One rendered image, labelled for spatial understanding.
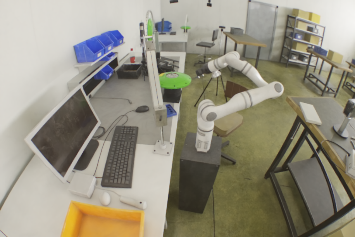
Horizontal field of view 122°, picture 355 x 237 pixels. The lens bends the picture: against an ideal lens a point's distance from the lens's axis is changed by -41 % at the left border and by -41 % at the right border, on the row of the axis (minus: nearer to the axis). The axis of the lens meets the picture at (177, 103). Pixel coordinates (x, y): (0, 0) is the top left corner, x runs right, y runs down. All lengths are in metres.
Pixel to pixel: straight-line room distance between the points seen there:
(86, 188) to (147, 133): 0.51
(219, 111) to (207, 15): 5.21
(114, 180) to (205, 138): 0.53
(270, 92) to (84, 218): 1.11
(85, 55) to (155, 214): 1.33
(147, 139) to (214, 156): 0.42
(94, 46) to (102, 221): 1.46
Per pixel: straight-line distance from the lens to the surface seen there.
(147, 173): 0.87
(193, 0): 5.87
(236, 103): 0.86
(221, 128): 1.58
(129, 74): 1.78
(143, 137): 1.04
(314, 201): 1.94
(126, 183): 0.83
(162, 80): 1.31
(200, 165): 1.01
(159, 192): 0.81
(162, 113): 0.78
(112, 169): 0.88
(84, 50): 1.56
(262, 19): 6.38
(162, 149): 0.94
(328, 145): 1.32
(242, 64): 0.98
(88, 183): 0.86
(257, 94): 0.92
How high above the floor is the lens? 1.63
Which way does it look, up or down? 33 degrees down
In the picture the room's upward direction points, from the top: straight up
